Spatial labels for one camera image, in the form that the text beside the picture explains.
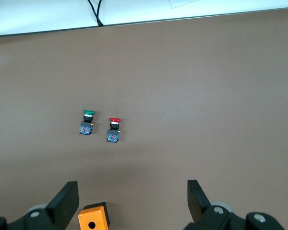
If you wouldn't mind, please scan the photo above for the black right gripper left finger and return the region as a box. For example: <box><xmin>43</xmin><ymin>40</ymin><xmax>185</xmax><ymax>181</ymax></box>
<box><xmin>0</xmin><ymin>181</ymin><xmax>79</xmax><ymax>230</ymax></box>

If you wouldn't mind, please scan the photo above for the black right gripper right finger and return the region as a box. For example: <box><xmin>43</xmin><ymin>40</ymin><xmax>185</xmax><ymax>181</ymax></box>
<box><xmin>183</xmin><ymin>179</ymin><xmax>286</xmax><ymax>230</ymax></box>

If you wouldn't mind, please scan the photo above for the green mushroom push button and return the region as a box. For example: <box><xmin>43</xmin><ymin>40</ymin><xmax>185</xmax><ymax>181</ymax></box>
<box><xmin>78</xmin><ymin>109</ymin><xmax>97</xmax><ymax>136</ymax></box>

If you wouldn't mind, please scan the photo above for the red mushroom push button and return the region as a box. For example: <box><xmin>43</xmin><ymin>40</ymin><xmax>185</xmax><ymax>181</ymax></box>
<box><xmin>106</xmin><ymin>117</ymin><xmax>123</xmax><ymax>143</ymax></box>

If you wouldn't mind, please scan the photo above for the white paper sheet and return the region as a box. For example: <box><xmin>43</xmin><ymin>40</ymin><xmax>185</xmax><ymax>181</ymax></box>
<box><xmin>168</xmin><ymin>0</ymin><xmax>201</xmax><ymax>9</ymax></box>

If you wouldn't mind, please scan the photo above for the orange button enclosure box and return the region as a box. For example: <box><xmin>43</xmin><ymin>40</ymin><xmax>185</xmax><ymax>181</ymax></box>
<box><xmin>77</xmin><ymin>202</ymin><xmax>110</xmax><ymax>230</ymax></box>

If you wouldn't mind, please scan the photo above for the thin black cable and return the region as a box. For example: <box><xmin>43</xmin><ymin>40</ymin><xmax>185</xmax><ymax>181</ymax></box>
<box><xmin>96</xmin><ymin>0</ymin><xmax>103</xmax><ymax>23</ymax></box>
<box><xmin>87</xmin><ymin>0</ymin><xmax>104</xmax><ymax>26</ymax></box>

